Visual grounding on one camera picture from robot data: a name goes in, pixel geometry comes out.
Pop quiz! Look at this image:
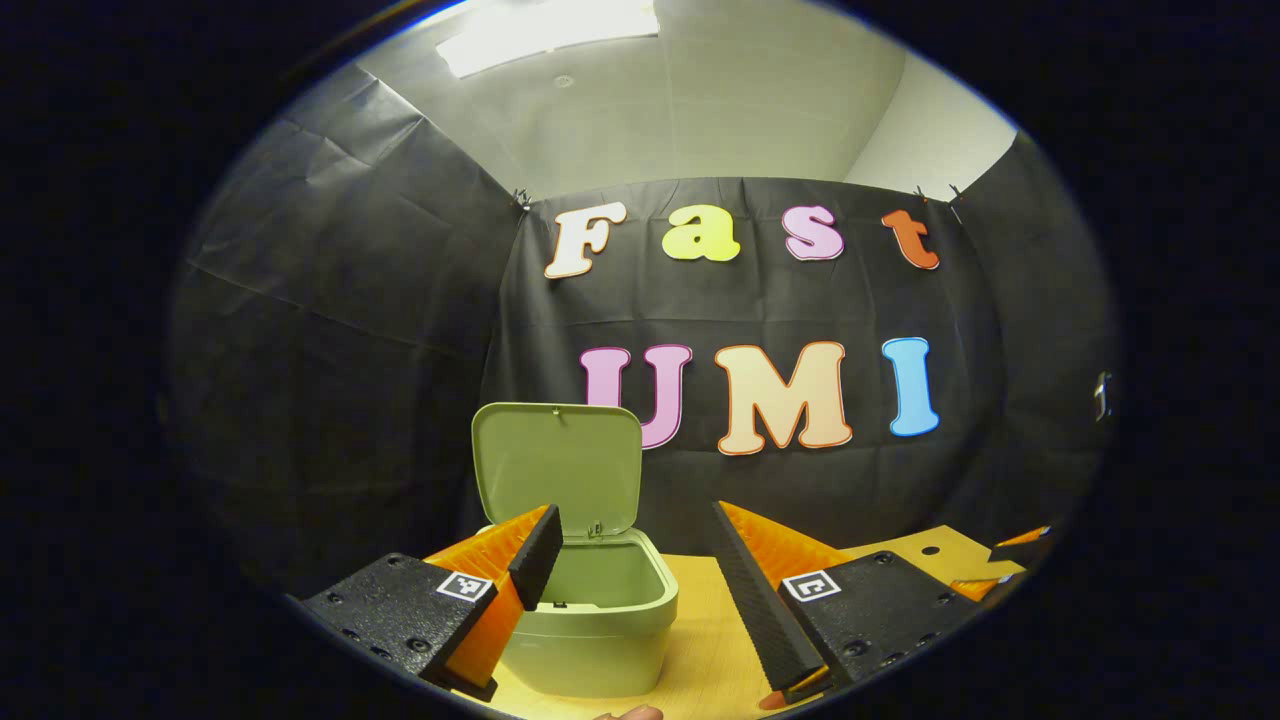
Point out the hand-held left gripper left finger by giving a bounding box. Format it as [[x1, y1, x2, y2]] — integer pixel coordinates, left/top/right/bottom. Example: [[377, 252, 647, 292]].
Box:
[[300, 503, 564, 703]]

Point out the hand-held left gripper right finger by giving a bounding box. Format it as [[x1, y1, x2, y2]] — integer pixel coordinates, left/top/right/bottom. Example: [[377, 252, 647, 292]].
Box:
[[711, 500, 986, 706]]

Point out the light green desktop garbage bin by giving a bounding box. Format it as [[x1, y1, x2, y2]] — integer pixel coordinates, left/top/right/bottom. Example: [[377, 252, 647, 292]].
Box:
[[472, 402, 679, 699]]

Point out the wooden desktop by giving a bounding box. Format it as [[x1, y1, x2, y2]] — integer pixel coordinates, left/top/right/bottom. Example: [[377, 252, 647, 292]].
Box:
[[440, 525, 1031, 720]]

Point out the black backdrop cloth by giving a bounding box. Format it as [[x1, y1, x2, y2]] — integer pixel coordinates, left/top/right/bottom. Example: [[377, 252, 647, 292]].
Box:
[[165, 60, 1119, 601]]

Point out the ceiling light panel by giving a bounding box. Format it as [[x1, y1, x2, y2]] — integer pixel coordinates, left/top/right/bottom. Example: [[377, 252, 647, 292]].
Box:
[[437, 0, 661, 79]]

